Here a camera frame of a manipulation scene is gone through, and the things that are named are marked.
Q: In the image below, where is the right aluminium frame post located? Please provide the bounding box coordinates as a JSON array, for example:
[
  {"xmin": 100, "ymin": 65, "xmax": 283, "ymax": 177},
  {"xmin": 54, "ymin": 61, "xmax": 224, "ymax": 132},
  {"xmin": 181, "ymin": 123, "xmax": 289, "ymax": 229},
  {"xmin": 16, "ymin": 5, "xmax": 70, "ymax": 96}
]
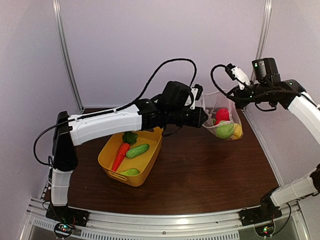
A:
[{"xmin": 255, "ymin": 0, "xmax": 273, "ymax": 59}]

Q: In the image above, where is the yellow plastic basket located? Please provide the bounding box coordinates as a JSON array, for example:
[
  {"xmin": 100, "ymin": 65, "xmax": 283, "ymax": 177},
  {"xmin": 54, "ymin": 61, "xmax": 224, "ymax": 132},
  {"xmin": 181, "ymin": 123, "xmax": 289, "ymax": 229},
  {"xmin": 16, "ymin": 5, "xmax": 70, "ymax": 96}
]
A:
[{"xmin": 98, "ymin": 127, "xmax": 163, "ymax": 187}]

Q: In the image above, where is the front aluminium rail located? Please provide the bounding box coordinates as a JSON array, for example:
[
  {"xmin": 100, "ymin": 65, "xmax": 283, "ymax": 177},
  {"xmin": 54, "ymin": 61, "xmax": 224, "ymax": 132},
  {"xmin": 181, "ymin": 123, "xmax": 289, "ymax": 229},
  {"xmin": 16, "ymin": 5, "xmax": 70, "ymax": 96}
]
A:
[{"xmin": 18, "ymin": 198, "xmax": 311, "ymax": 240}]

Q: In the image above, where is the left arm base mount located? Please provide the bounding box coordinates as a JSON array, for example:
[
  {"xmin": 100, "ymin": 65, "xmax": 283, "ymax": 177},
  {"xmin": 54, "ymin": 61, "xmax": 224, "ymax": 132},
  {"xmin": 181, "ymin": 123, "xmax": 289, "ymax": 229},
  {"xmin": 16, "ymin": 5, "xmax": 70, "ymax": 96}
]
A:
[{"xmin": 45, "ymin": 204, "xmax": 90, "ymax": 227}]

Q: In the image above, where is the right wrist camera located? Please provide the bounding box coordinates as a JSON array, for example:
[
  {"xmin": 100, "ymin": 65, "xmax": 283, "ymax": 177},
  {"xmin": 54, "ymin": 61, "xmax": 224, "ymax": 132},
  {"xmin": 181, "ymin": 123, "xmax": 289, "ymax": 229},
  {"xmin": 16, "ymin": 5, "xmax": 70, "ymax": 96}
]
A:
[{"xmin": 225, "ymin": 63, "xmax": 251, "ymax": 90}]

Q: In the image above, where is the right circuit board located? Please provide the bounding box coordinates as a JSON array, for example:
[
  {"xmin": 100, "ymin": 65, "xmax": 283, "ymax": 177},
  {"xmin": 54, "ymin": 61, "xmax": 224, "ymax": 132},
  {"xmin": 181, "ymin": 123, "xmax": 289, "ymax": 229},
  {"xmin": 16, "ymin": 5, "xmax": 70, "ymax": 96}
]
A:
[{"xmin": 254, "ymin": 222, "xmax": 275, "ymax": 238}]

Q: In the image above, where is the left black cable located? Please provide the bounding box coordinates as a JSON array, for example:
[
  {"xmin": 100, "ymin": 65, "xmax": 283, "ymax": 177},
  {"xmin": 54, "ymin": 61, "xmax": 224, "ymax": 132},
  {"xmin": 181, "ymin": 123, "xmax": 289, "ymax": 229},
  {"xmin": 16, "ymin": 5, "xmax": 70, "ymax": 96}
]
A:
[{"xmin": 112, "ymin": 57, "xmax": 197, "ymax": 113}]

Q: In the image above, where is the green toy cucumber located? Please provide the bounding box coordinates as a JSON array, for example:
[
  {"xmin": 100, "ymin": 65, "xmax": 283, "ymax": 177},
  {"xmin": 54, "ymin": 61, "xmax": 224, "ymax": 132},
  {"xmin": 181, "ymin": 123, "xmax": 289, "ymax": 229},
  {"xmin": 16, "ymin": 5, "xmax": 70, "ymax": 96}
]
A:
[{"xmin": 125, "ymin": 143, "xmax": 150, "ymax": 159}]

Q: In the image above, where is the left aluminium frame post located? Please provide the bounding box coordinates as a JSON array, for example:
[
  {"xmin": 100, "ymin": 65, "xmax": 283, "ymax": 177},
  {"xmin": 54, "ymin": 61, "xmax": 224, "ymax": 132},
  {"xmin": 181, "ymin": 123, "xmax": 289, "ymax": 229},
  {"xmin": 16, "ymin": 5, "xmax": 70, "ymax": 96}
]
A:
[{"xmin": 52, "ymin": 0, "xmax": 84, "ymax": 112}]

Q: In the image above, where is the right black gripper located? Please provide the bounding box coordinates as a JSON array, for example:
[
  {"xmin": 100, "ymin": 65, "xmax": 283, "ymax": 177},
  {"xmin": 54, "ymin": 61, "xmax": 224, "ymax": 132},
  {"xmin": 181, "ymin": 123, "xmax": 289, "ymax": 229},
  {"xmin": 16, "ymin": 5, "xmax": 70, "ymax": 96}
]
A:
[{"xmin": 227, "ymin": 80, "xmax": 271, "ymax": 109}]

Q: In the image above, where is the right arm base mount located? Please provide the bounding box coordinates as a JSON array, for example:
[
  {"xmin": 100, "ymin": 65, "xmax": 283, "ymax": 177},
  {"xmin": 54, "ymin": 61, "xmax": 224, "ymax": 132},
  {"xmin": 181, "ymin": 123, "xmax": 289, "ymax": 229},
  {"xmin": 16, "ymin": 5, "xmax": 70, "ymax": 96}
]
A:
[{"xmin": 238, "ymin": 188, "xmax": 282, "ymax": 226}]

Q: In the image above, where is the green toy pear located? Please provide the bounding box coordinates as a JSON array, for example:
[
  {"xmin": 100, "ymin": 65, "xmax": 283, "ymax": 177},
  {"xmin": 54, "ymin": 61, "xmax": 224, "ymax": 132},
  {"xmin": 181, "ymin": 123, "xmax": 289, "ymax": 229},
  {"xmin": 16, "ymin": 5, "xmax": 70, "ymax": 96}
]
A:
[{"xmin": 120, "ymin": 167, "xmax": 140, "ymax": 176}]

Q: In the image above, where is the aluminium frame post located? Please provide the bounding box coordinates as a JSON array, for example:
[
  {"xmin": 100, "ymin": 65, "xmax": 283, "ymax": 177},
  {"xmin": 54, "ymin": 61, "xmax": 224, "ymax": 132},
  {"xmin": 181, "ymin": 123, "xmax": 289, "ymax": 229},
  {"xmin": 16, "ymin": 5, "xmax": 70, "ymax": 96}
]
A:
[
  {"xmin": 255, "ymin": 0, "xmax": 273, "ymax": 59},
  {"xmin": 52, "ymin": 0, "xmax": 84, "ymax": 112}
]

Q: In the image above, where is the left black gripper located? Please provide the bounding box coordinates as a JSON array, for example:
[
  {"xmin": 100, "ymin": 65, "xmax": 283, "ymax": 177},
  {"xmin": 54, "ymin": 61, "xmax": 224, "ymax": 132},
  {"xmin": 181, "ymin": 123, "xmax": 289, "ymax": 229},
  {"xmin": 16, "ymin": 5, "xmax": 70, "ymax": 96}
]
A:
[{"xmin": 167, "ymin": 107, "xmax": 210, "ymax": 129}]

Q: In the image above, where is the green toy cabbage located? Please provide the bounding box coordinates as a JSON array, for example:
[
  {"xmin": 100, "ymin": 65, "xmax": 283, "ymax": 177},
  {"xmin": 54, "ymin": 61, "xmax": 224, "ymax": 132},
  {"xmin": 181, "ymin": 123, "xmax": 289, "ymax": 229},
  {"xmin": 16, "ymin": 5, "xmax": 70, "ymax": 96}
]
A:
[{"xmin": 216, "ymin": 123, "xmax": 234, "ymax": 140}]

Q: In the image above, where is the red toy chili pepper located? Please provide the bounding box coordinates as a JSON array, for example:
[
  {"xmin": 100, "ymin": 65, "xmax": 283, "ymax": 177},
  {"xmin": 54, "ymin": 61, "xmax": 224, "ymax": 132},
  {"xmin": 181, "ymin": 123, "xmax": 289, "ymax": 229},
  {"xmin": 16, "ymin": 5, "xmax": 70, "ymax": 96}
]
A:
[{"xmin": 111, "ymin": 131, "xmax": 138, "ymax": 172}]

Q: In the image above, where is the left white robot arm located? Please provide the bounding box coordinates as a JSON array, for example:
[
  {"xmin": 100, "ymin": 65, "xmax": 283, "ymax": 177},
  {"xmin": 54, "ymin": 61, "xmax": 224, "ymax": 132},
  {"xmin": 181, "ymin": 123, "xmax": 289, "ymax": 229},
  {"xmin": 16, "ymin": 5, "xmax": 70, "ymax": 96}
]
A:
[{"xmin": 51, "ymin": 81, "xmax": 208, "ymax": 222}]

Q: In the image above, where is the left circuit board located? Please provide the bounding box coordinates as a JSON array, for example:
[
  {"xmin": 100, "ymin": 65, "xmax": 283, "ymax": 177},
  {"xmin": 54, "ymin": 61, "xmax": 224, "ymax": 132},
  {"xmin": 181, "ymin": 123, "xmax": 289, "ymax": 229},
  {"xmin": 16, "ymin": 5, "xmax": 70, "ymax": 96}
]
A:
[{"xmin": 53, "ymin": 222, "xmax": 74, "ymax": 239}]

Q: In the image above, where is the yellow toy apple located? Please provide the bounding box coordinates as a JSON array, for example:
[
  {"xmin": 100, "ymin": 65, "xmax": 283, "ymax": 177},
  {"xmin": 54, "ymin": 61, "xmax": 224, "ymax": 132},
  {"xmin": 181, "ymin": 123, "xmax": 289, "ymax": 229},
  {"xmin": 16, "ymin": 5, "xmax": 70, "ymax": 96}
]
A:
[{"xmin": 230, "ymin": 123, "xmax": 243, "ymax": 140}]

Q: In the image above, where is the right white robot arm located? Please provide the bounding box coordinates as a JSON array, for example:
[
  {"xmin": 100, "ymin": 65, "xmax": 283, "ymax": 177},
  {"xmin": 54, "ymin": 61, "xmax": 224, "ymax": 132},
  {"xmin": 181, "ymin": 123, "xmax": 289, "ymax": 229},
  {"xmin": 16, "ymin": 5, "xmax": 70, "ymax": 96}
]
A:
[{"xmin": 225, "ymin": 57, "xmax": 320, "ymax": 221}]

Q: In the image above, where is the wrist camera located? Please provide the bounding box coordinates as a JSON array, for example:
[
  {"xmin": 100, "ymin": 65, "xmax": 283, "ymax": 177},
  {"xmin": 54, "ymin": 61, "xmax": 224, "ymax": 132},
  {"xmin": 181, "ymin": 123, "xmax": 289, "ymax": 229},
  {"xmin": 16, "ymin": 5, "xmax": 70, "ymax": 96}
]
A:
[
  {"xmin": 225, "ymin": 63, "xmax": 251, "ymax": 90},
  {"xmin": 185, "ymin": 84, "xmax": 203, "ymax": 110}
]

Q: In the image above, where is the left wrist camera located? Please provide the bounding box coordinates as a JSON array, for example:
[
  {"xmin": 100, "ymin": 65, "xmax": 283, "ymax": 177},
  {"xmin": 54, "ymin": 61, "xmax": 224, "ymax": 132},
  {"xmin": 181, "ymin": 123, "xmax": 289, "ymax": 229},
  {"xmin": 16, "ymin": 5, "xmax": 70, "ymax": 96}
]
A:
[{"xmin": 185, "ymin": 84, "xmax": 203, "ymax": 110}]

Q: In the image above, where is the circuit board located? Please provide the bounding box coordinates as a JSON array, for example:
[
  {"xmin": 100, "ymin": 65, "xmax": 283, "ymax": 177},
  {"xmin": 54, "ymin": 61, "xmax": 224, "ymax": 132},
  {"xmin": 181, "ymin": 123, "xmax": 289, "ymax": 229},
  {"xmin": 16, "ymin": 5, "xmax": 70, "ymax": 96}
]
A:
[
  {"xmin": 254, "ymin": 222, "xmax": 275, "ymax": 238},
  {"xmin": 53, "ymin": 222, "xmax": 74, "ymax": 239}
]

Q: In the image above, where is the clear dotted zip bag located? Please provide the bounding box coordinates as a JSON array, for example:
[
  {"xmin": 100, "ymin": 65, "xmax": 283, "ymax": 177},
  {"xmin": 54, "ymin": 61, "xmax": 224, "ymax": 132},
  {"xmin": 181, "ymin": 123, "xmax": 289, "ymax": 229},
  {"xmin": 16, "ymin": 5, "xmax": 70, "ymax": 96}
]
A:
[{"xmin": 200, "ymin": 91, "xmax": 243, "ymax": 140}]

